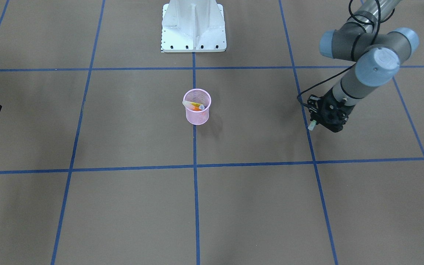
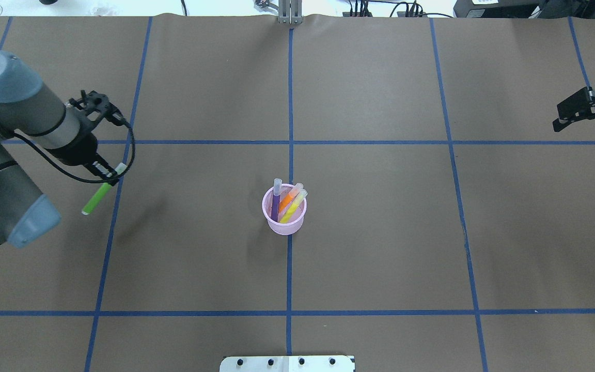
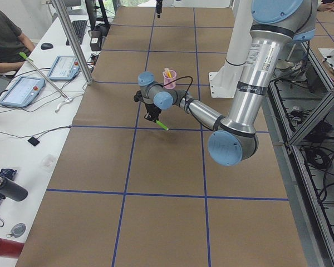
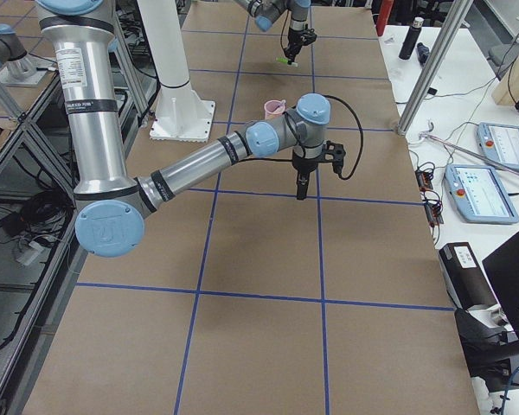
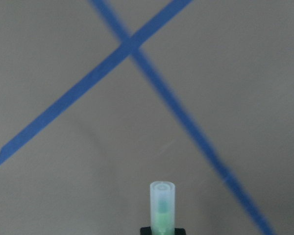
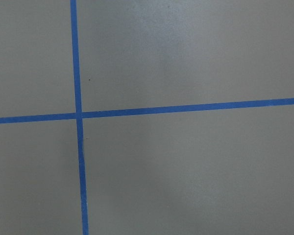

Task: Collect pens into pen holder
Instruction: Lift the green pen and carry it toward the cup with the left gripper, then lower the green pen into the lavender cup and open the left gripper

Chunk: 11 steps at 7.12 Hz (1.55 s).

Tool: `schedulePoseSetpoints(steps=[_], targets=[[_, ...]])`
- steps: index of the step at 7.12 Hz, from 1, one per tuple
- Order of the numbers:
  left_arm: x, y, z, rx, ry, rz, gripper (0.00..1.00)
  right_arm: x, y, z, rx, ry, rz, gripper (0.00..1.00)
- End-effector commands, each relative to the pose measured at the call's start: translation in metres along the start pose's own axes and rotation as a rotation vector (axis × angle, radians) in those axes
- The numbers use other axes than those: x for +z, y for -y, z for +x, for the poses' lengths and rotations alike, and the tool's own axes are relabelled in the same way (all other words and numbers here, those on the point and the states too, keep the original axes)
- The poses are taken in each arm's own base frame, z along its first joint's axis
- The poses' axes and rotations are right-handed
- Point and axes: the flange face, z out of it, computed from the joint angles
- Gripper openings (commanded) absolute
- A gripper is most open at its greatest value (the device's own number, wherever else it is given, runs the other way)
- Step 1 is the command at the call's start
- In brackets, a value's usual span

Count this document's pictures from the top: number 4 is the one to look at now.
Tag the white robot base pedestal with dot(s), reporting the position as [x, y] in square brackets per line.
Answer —
[180, 113]

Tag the near teach pendant tablet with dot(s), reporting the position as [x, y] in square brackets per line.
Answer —
[479, 195]

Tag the far teach pendant tablet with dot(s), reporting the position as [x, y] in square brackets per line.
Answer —
[500, 143]

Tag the teach pendant tablet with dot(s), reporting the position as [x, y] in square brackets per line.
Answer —
[479, 195]
[500, 143]

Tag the black water bottle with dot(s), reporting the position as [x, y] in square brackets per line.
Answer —
[411, 39]

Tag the green highlighter pen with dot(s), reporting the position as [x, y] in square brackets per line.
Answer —
[287, 62]

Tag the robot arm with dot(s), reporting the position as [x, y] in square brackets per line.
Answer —
[266, 13]
[112, 205]

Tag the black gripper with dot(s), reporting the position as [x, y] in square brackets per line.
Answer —
[304, 164]
[295, 36]

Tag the pink mesh pen holder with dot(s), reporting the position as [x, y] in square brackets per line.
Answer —
[274, 108]

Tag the aluminium frame post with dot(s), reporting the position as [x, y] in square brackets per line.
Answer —
[447, 33]

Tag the red bottle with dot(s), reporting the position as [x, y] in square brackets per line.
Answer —
[383, 15]

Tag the black computer monitor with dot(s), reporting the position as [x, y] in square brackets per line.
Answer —
[502, 270]

